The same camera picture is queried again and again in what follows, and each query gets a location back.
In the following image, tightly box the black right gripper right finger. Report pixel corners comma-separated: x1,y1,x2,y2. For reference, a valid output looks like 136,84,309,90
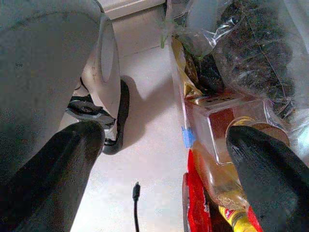
226,125,309,232

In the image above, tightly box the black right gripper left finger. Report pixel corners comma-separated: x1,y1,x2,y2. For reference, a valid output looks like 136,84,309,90
0,120,106,232

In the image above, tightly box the clear bottle with yellow label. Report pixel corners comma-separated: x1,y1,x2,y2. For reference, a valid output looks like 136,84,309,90
192,142,257,232

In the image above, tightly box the jar with gold lid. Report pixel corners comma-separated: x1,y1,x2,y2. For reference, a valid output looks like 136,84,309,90
226,116,291,146

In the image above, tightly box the red snack packet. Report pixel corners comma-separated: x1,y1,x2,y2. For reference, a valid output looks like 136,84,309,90
182,148,264,232

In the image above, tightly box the blue tape strip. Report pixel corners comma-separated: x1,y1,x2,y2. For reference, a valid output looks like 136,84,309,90
181,126,197,149

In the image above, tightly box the clear bag of dark greens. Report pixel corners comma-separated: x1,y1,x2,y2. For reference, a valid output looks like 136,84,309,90
166,0,309,119

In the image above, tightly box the brown gold packet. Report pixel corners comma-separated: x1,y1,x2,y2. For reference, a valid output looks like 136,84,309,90
172,38,201,98

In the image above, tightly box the thin black cable with plug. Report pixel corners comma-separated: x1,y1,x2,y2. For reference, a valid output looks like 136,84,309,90
132,181,141,232

